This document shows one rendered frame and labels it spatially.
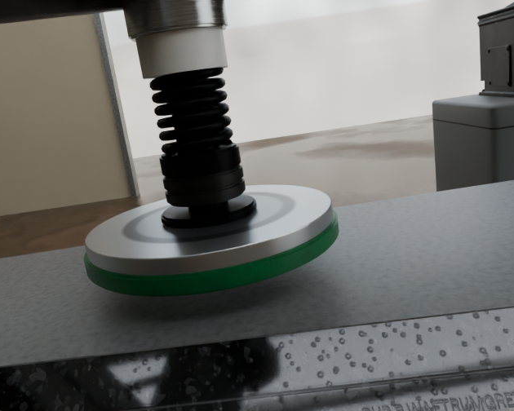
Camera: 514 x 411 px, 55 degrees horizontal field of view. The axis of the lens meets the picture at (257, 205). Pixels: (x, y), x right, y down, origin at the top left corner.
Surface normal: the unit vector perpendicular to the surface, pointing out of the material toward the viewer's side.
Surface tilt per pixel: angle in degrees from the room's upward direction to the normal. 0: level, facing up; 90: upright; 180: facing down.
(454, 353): 45
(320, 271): 0
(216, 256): 90
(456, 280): 0
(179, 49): 90
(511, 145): 90
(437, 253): 0
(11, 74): 90
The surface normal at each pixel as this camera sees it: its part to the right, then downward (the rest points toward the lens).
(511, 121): 0.05, 0.23
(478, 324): -0.11, -0.51
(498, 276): -0.14, -0.96
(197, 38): 0.48, 0.15
